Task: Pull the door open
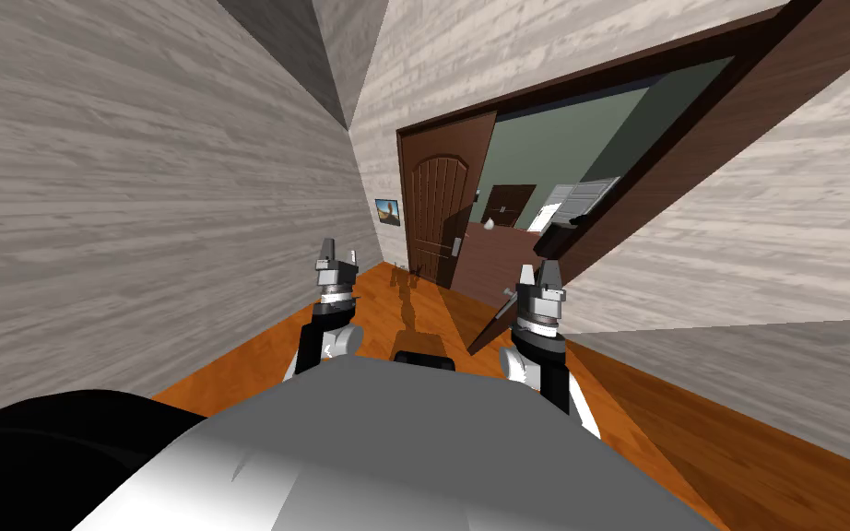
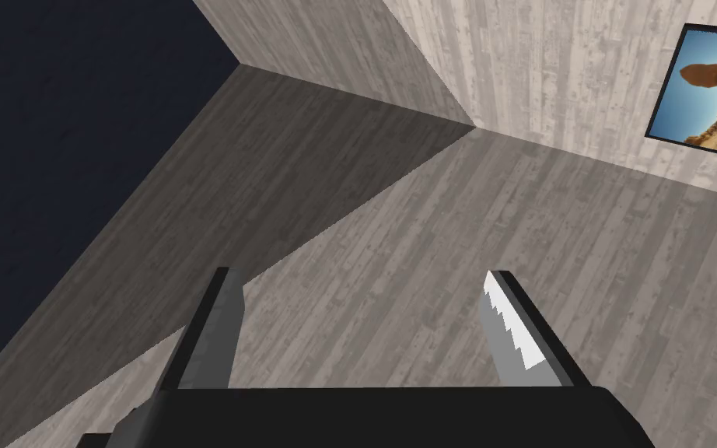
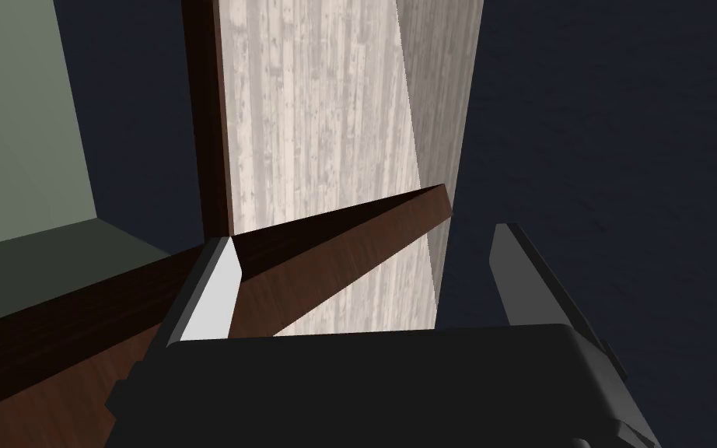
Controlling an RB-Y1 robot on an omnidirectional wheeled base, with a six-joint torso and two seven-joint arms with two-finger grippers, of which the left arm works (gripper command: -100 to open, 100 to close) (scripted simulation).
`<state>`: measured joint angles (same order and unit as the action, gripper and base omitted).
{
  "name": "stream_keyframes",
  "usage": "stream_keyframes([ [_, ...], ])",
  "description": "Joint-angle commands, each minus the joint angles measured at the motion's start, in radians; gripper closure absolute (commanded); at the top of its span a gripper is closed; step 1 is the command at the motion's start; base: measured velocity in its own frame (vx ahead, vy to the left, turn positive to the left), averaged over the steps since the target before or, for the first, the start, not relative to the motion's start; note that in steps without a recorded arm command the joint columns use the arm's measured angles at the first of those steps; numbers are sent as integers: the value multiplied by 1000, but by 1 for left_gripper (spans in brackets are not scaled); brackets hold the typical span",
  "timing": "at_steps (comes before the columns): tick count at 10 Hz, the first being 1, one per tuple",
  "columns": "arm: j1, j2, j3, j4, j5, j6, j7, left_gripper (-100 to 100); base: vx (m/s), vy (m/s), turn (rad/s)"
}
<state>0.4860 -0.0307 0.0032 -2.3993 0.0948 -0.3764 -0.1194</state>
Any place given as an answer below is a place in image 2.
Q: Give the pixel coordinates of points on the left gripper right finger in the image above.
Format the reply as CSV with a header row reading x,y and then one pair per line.
x,y
523,348

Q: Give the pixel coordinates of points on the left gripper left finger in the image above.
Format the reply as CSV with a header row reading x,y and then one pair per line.
x,y
209,348

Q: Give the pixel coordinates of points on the black framed desert rock picture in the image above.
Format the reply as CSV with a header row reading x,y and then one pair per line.
x,y
710,93

